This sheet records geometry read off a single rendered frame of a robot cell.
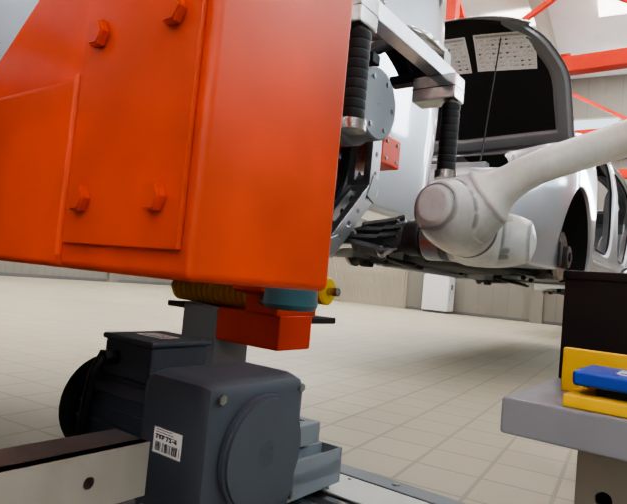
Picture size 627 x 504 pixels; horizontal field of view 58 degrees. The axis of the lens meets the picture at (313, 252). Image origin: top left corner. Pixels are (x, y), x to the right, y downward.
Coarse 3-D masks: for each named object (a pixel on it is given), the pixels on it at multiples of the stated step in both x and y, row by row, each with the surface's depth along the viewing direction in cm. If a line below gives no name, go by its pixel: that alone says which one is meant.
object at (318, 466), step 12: (312, 444) 126; (324, 444) 128; (300, 456) 122; (312, 456) 117; (324, 456) 120; (336, 456) 124; (300, 468) 113; (312, 468) 116; (324, 468) 120; (336, 468) 124; (300, 480) 113; (312, 480) 117; (324, 480) 120; (336, 480) 124; (300, 492) 113; (312, 492) 117
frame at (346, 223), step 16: (368, 144) 127; (352, 160) 129; (368, 160) 126; (352, 176) 129; (368, 176) 126; (352, 192) 127; (368, 192) 125; (336, 208) 123; (352, 208) 120; (336, 224) 117; (352, 224) 121; (336, 240) 116
